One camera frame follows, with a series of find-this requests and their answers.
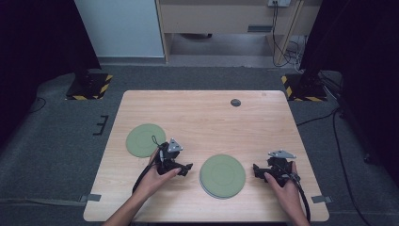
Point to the person's left hand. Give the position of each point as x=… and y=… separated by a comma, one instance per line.
x=153, y=182

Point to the grey wall power outlet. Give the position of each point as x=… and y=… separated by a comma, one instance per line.
x=279, y=2

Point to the grey tape piece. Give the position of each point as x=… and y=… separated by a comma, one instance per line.
x=91, y=197
x=321, y=199

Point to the green round plate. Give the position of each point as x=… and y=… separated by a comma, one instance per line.
x=142, y=141
x=222, y=172
x=209, y=194

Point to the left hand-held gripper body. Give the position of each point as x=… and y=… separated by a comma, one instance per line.
x=167, y=158

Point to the black striped-edge stand base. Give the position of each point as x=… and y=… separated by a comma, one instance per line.
x=306, y=91
x=86, y=88

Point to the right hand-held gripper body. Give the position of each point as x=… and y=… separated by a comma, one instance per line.
x=279, y=166

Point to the black curtain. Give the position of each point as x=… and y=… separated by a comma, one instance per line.
x=367, y=62
x=37, y=47

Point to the person's right hand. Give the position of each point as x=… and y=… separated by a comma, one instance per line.
x=286, y=194

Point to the grey round table grommet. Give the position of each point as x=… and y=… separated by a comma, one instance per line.
x=235, y=102

